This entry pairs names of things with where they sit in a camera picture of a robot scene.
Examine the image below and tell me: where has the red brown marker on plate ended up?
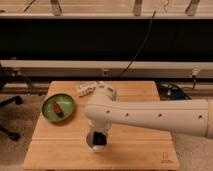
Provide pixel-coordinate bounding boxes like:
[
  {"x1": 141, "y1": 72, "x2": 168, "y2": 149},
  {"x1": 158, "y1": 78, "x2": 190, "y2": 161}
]
[{"x1": 51, "y1": 101, "x2": 64, "y2": 118}]

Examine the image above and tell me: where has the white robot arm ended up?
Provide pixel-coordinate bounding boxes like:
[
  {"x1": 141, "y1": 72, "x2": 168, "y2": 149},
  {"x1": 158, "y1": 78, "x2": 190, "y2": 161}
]
[{"x1": 85, "y1": 82, "x2": 213, "y2": 139}]

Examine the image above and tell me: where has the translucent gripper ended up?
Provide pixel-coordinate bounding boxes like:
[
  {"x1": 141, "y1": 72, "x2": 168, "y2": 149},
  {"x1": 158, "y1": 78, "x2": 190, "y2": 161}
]
[{"x1": 90, "y1": 124, "x2": 110, "y2": 136}]

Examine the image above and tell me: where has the wooden table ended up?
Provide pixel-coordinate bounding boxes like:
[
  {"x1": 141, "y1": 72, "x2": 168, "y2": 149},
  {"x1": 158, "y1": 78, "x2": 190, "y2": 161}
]
[{"x1": 23, "y1": 81, "x2": 179, "y2": 171}]

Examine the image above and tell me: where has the green plate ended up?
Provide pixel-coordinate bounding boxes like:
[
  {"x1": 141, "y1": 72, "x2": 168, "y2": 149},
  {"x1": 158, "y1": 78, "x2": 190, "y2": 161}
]
[{"x1": 42, "y1": 93, "x2": 75, "y2": 123}]

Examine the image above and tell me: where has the black hanging cable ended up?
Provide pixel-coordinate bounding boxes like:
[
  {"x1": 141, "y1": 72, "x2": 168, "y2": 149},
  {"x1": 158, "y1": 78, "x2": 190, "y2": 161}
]
[{"x1": 118, "y1": 9, "x2": 157, "y2": 77}]

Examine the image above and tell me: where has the black eraser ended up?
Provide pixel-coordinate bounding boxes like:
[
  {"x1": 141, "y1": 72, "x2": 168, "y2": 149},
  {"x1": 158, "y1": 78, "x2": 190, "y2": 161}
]
[{"x1": 93, "y1": 132, "x2": 107, "y2": 145}]

